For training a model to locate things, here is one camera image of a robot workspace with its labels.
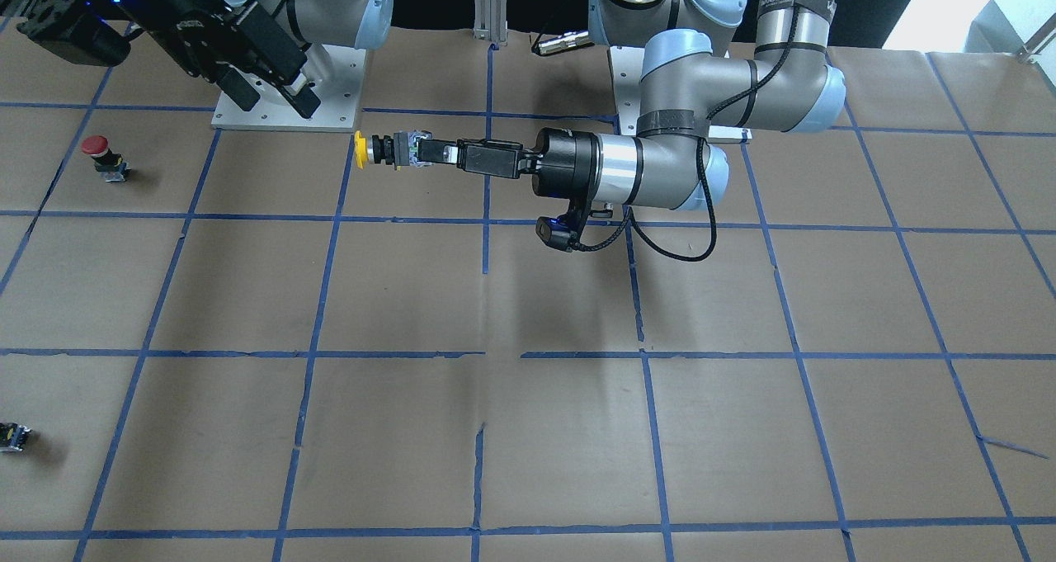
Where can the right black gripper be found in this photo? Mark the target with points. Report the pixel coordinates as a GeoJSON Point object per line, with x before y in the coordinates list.
{"type": "Point", "coordinates": [216, 40]}

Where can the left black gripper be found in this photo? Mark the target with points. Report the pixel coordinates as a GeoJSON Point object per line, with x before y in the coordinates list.
{"type": "Point", "coordinates": [564, 162]}

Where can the yellow push button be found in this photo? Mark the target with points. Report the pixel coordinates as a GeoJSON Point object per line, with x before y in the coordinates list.
{"type": "Point", "coordinates": [384, 149]}

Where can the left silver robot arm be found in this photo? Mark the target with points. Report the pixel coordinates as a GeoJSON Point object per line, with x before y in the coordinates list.
{"type": "Point", "coordinates": [688, 83]}

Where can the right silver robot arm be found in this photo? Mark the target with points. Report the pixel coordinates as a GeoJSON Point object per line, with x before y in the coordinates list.
{"type": "Point", "coordinates": [313, 24]}

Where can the red push button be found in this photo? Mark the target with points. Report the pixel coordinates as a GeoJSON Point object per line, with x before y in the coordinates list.
{"type": "Point", "coordinates": [107, 163]}

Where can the brown paper table cover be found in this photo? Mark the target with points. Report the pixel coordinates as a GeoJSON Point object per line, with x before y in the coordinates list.
{"type": "Point", "coordinates": [252, 350]}

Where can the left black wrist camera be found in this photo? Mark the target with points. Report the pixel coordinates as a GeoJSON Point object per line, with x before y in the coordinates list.
{"type": "Point", "coordinates": [565, 232]}

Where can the silver cable connector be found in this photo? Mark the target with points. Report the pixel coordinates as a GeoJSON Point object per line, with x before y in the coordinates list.
{"type": "Point", "coordinates": [566, 42]}

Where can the aluminium frame post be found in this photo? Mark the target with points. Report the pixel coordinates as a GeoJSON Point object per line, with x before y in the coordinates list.
{"type": "Point", "coordinates": [490, 21]}

